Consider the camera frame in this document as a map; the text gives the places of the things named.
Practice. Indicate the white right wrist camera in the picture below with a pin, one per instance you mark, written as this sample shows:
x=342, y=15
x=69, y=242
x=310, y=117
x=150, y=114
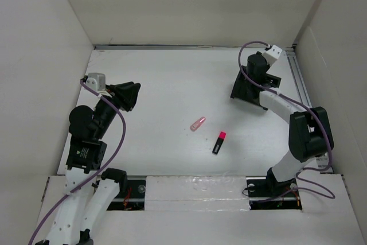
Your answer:
x=273, y=53

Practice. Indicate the black two-compartment organizer box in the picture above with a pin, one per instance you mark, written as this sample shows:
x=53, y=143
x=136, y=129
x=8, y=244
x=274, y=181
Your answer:
x=246, y=91

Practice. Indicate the pink highlighter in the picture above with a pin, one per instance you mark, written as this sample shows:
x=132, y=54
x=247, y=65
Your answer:
x=197, y=123

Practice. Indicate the red cap black highlighter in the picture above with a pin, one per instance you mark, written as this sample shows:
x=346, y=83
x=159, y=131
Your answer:
x=219, y=142

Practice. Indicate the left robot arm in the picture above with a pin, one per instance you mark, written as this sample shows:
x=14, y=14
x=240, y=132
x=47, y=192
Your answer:
x=91, y=184

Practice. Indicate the aluminium rail right edge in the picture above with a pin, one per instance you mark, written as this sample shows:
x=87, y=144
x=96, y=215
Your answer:
x=321, y=161

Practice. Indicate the aluminium rail back edge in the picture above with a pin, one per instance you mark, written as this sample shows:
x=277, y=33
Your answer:
x=160, y=47

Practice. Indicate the aluminium rail edge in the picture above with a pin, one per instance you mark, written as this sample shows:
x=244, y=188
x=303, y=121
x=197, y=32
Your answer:
x=321, y=161
x=160, y=47

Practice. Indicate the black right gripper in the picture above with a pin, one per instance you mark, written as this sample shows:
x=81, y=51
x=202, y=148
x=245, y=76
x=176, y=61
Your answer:
x=266, y=60

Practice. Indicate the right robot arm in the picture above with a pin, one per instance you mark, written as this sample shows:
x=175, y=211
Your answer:
x=309, y=132

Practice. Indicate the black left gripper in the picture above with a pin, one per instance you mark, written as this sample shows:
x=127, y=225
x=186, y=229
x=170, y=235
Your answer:
x=124, y=94

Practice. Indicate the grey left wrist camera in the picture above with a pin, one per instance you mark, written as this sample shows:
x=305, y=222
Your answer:
x=95, y=81

